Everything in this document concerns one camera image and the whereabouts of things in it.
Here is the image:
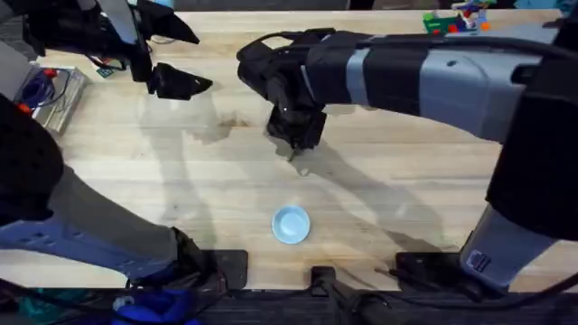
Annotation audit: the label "black upright wrist plate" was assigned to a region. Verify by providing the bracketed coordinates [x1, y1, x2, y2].
[96, 0, 154, 83]

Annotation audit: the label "blue plate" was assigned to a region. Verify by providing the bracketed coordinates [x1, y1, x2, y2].
[270, 205, 312, 246]

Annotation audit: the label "black table clamp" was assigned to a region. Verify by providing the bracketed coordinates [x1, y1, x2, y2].
[309, 265, 339, 297]

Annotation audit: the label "toy blocks on green board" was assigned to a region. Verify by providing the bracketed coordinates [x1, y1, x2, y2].
[421, 0, 492, 37]

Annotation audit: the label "blue cloth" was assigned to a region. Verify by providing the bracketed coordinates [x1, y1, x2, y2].
[110, 288, 202, 325]

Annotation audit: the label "metal box with cables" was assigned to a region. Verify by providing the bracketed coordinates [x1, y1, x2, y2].
[12, 65, 88, 135]

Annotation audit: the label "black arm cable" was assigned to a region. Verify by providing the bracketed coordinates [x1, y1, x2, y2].
[243, 27, 578, 62]

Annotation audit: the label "black rail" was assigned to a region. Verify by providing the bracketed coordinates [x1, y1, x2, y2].
[0, 278, 578, 325]

